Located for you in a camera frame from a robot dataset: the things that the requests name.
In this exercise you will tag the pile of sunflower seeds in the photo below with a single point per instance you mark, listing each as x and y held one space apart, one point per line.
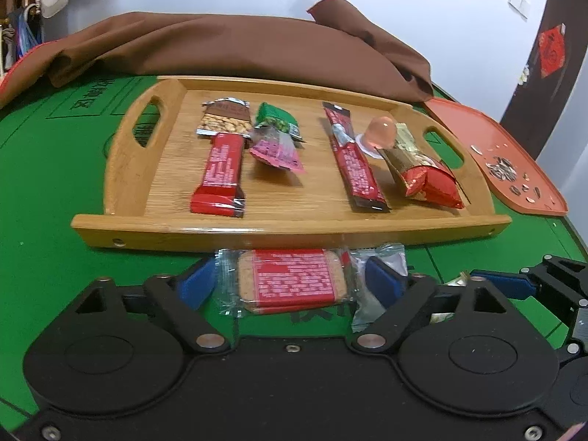
515 179

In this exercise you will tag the pink snack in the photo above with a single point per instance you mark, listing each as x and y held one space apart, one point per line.
276 149

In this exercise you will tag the long red stick packet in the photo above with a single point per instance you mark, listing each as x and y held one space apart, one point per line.
358 177

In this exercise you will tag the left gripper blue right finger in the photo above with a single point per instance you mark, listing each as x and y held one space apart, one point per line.
383 282

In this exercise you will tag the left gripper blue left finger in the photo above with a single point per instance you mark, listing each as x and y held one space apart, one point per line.
176 300

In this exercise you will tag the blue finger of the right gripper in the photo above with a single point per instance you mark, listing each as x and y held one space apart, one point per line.
513 286

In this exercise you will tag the gold snack packet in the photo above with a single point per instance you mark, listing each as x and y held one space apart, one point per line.
453 310

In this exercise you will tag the bamboo serving tray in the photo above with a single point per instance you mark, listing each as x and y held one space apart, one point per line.
157 160

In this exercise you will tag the red nut snack bag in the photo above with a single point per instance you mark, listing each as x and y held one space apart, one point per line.
422 178

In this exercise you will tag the short red snack bar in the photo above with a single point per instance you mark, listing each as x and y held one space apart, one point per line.
219 191

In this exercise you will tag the peanut snack packet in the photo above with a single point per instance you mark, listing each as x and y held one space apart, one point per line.
225 115

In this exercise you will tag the red paper door decoration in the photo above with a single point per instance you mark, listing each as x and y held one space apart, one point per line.
551 45

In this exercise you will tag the orange plastic tray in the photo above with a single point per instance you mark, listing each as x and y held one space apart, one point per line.
470 126

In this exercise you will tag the green snack packet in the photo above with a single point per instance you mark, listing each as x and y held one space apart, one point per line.
283 121

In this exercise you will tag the white wall switch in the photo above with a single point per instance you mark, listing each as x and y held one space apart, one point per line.
521 7

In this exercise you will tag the red labelled biscuit pack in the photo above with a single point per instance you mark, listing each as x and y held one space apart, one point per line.
300 281

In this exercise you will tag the blue striped bag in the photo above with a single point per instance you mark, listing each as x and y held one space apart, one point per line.
28 25

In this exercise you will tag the brown cloth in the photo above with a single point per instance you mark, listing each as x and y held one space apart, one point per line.
337 48

